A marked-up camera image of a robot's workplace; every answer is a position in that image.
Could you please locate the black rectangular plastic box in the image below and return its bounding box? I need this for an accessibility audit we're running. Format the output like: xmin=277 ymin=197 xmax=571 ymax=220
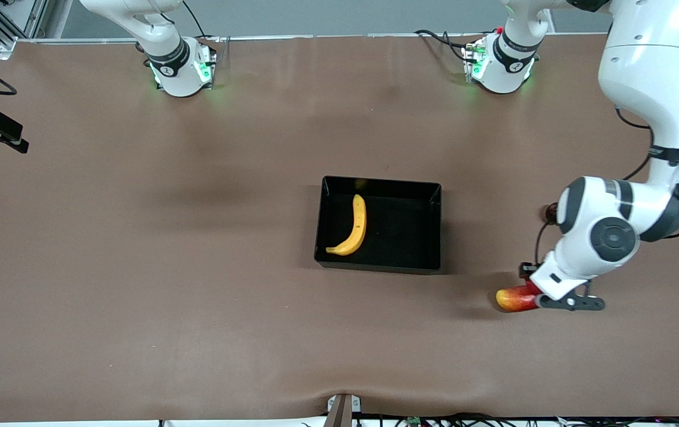
xmin=314 ymin=176 xmax=442 ymax=275

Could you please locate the yellow banana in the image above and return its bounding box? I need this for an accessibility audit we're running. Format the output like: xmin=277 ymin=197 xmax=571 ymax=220
xmin=326 ymin=194 xmax=368 ymax=256

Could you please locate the black right base cable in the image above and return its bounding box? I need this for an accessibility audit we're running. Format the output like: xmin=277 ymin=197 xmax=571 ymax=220
xmin=181 ymin=0 xmax=222 ymax=60

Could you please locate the aluminium frame profile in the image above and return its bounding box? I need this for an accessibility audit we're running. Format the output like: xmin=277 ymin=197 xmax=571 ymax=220
xmin=0 ymin=0 xmax=50 ymax=60

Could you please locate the brown table cover sheet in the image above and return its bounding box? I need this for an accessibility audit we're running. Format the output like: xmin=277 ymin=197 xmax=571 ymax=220
xmin=0 ymin=33 xmax=679 ymax=423

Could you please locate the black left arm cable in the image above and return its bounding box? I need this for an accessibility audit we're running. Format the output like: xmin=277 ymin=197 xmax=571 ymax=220
xmin=534 ymin=106 xmax=679 ymax=266

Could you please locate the black left base cable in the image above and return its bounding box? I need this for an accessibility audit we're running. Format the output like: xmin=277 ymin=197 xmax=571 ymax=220
xmin=415 ymin=28 xmax=477 ymax=63

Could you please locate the black base cable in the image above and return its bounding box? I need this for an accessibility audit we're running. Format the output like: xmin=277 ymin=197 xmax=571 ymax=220
xmin=181 ymin=0 xmax=222 ymax=60
xmin=415 ymin=28 xmax=477 ymax=63

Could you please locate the red yellow mango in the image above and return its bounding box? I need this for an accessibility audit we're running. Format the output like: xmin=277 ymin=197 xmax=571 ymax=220
xmin=496 ymin=279 xmax=546 ymax=313

